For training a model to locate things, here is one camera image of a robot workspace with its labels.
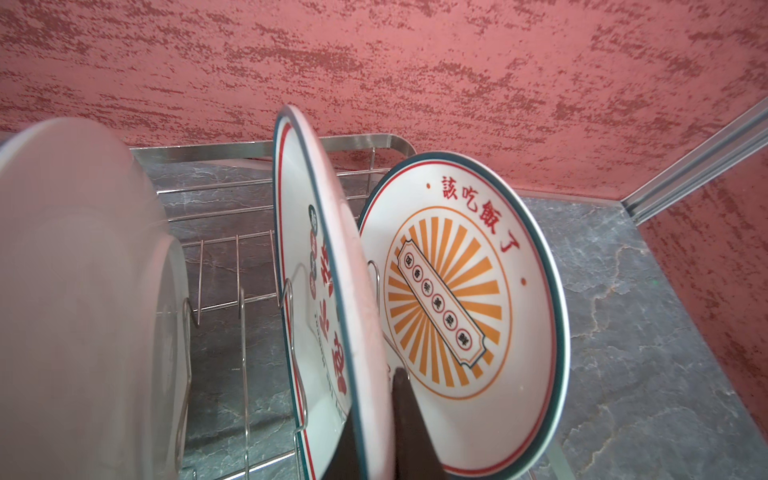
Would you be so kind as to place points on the right corner aluminium profile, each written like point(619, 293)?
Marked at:
point(736, 142)

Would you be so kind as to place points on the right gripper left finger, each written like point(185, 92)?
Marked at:
point(344, 464)

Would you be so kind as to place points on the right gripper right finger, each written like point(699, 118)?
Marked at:
point(415, 455)

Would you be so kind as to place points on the wire dish rack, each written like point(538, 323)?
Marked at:
point(219, 200)

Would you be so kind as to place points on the orange sunburst plate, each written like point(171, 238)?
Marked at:
point(171, 365)
point(80, 222)
point(473, 306)

